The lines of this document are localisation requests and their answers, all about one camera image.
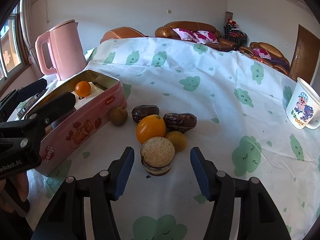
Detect small yellow-orange fruit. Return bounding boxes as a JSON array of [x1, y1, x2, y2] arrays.
[[165, 131, 187, 153]]

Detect dark brown date left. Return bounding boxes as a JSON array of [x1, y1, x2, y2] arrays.
[[131, 105, 159, 124]]

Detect person's left hand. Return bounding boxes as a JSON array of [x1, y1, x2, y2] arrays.
[[1, 172, 30, 217]]

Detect small orange mandarin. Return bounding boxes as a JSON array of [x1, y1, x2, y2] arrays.
[[74, 81, 91, 98]]

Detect window with wooden frame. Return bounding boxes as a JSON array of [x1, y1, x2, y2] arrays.
[[1, 3, 29, 86]]

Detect brown round longan fruit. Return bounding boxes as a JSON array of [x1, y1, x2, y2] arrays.
[[108, 107, 128, 126]]

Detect pink metal tin box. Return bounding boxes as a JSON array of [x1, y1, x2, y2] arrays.
[[23, 69, 127, 176]]

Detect white magenta pillow left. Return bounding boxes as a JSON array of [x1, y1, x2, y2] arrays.
[[173, 28, 197, 42]]

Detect printed paper sheet in tin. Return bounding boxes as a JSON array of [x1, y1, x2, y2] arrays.
[[72, 82, 104, 110]]

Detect pink electric kettle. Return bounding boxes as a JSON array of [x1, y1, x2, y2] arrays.
[[35, 20, 87, 80]]

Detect pink armchair cushion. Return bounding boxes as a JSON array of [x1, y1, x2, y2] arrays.
[[253, 48, 272, 60]]

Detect stacked dark chairs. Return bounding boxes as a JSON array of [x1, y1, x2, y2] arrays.
[[223, 19, 248, 47]]

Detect brown leather long sofa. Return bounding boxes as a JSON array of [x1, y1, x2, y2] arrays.
[[155, 21, 239, 52]]

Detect brown wooden door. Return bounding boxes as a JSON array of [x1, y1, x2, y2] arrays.
[[289, 24, 319, 84]]

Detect white cartoon mug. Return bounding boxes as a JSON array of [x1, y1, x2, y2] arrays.
[[285, 77, 319, 130]]

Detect dark brown date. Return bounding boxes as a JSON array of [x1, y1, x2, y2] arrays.
[[131, 105, 159, 124], [163, 113, 197, 134]]

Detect large orange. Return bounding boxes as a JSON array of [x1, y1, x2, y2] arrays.
[[136, 114, 167, 144]]

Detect white magenta pillow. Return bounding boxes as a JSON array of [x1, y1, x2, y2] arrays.
[[193, 30, 218, 44], [173, 28, 197, 42]]

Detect white magenta pillow right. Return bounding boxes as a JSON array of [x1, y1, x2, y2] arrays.
[[193, 30, 218, 44]]

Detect dark brown date right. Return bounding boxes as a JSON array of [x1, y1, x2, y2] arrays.
[[163, 113, 197, 134]]

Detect brown leather armchair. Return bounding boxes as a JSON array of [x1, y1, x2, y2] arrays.
[[239, 42, 291, 76]]

